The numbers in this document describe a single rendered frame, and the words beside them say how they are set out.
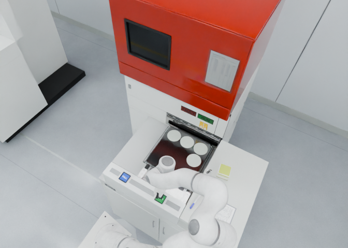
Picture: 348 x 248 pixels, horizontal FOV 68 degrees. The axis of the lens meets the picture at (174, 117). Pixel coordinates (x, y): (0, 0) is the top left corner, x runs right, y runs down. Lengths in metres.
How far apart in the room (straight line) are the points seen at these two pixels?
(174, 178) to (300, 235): 1.83
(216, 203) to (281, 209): 1.87
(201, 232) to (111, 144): 2.14
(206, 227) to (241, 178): 0.82
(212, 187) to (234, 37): 0.66
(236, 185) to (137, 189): 0.62
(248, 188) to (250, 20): 0.98
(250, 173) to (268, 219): 1.06
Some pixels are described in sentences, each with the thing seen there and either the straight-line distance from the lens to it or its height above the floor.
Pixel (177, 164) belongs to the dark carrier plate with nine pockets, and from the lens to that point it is 1.78.
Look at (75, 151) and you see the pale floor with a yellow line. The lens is 3.01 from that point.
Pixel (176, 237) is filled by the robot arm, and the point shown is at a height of 1.37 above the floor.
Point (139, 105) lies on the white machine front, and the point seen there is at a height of 0.90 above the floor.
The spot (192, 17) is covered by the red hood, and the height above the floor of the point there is 1.82.
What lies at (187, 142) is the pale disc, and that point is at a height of 0.90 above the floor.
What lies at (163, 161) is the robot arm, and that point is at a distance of 1.31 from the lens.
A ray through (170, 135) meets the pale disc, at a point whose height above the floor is 0.90.
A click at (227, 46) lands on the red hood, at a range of 1.28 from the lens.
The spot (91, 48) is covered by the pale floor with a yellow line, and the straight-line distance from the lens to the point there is 4.18.
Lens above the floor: 2.48
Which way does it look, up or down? 52 degrees down
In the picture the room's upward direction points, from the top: 5 degrees clockwise
